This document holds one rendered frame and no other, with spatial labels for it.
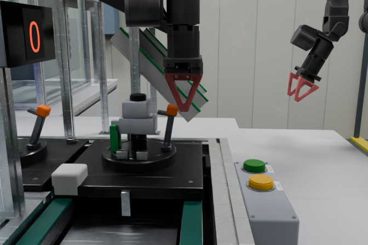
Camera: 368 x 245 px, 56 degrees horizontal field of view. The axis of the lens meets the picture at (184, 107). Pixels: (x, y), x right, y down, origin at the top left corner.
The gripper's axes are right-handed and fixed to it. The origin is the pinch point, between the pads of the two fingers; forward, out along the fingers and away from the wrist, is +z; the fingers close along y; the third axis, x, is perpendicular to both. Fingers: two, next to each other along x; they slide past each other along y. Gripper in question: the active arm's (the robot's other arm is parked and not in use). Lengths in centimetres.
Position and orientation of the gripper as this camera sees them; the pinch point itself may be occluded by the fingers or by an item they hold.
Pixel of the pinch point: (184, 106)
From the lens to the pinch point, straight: 62.9
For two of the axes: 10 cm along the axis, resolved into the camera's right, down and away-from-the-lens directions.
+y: -0.4, 2.2, -9.8
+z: 0.1, 9.8, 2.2
